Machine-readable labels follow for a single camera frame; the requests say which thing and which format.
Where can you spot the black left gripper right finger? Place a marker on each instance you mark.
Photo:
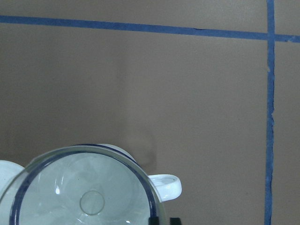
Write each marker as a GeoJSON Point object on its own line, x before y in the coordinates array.
{"type": "Point", "coordinates": [175, 221]}

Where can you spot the crossing blue tape line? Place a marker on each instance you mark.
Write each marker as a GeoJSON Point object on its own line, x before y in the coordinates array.
{"type": "Point", "coordinates": [133, 27]}

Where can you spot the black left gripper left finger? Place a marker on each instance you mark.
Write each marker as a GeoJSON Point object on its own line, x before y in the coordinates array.
{"type": "Point", "coordinates": [154, 221]}

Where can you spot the clear plastic funnel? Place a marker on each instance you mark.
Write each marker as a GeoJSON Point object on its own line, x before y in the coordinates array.
{"type": "Point", "coordinates": [82, 187]}

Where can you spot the white enamel mug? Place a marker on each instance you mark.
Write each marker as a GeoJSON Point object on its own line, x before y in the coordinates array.
{"type": "Point", "coordinates": [167, 186]}

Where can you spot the long blue tape line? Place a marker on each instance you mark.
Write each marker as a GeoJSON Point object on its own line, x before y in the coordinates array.
{"type": "Point", "coordinates": [269, 163]}

